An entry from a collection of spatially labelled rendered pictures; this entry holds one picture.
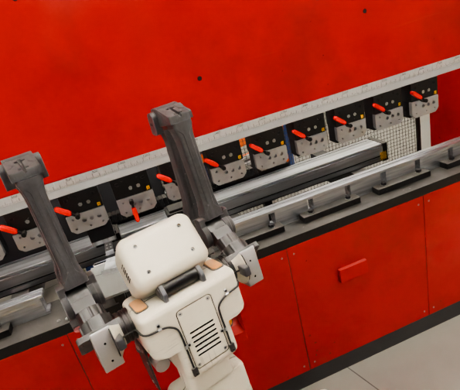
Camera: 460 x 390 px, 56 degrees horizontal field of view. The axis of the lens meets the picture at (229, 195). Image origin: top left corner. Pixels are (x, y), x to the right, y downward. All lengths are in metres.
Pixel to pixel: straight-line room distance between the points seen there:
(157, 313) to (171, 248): 0.16
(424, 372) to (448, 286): 0.48
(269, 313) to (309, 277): 0.25
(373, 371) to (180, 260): 1.62
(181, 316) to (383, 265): 1.39
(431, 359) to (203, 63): 1.85
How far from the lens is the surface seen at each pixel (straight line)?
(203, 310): 1.13
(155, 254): 1.10
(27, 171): 1.15
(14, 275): 2.23
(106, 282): 1.77
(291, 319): 2.16
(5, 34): 1.69
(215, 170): 1.81
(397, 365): 2.55
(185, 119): 1.26
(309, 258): 2.03
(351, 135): 2.06
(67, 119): 1.69
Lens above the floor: 1.85
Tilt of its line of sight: 23 degrees down
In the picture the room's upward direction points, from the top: 14 degrees counter-clockwise
